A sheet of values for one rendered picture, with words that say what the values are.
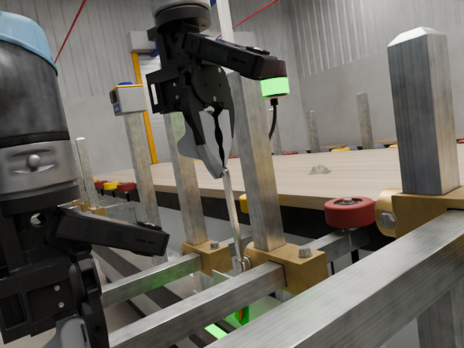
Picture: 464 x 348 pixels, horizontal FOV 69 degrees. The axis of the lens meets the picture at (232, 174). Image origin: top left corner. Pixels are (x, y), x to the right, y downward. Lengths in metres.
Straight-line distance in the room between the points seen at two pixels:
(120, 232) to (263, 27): 10.49
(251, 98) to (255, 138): 0.06
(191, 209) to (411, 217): 0.48
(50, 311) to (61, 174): 0.12
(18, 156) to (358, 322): 0.28
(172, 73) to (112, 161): 7.84
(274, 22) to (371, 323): 10.97
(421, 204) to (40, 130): 0.33
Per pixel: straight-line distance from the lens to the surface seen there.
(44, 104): 0.34
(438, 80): 0.34
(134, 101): 0.95
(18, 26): 0.35
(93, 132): 8.24
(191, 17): 0.45
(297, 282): 0.48
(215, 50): 0.42
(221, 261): 0.69
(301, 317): 0.18
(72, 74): 8.43
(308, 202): 0.73
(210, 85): 0.44
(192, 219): 0.73
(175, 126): 0.71
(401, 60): 0.34
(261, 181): 0.50
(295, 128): 10.78
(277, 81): 0.52
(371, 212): 0.59
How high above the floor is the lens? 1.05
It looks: 6 degrees down
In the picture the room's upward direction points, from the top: 10 degrees counter-clockwise
